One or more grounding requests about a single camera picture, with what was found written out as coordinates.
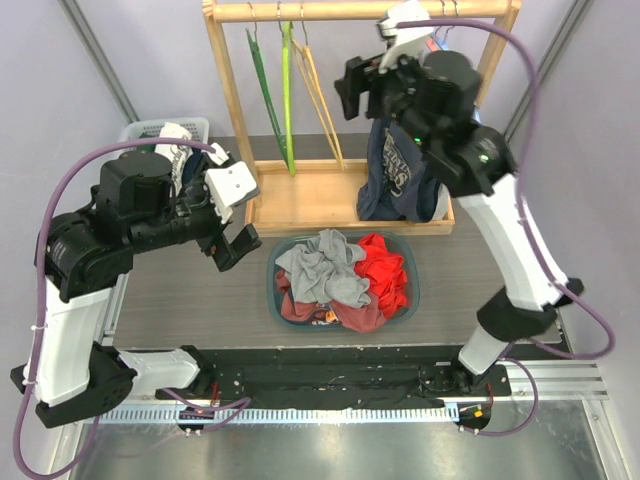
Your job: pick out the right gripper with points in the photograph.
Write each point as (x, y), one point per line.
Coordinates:
(373, 92)

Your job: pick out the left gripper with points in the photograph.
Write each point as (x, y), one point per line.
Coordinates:
(225, 253)

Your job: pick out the yellow hanger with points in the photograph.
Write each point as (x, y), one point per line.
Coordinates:
(307, 68)

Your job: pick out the lime green hanger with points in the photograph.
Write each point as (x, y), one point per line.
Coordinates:
(286, 37)

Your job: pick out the green plastic hanger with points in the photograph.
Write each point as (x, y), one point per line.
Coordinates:
(259, 67)

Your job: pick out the grey tank top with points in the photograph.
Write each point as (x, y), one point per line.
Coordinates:
(321, 269)

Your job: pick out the navy tank top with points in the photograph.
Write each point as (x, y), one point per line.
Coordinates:
(400, 184)

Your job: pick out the maroon graphic tank top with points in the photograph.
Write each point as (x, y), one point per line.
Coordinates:
(365, 319)

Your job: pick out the red tank top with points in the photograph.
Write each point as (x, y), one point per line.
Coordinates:
(385, 272)

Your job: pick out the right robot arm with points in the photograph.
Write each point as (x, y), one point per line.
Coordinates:
(433, 101)

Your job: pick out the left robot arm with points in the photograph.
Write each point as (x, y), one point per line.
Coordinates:
(136, 207)

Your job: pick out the light blue hanger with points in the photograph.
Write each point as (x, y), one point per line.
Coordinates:
(438, 39)

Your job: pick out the navy folded shirt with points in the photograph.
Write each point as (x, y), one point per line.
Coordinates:
(191, 166)

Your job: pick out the white plastic basket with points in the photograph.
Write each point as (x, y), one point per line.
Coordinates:
(197, 126)

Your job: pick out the green folded shirt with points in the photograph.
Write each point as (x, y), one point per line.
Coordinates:
(147, 147)

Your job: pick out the teal plastic tub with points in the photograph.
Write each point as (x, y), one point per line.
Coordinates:
(394, 244)

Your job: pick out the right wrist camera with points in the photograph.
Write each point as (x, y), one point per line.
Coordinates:
(411, 42)

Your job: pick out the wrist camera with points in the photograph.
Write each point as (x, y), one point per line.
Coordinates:
(230, 183)
(411, 42)

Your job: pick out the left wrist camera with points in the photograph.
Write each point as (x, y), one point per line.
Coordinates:
(230, 183)

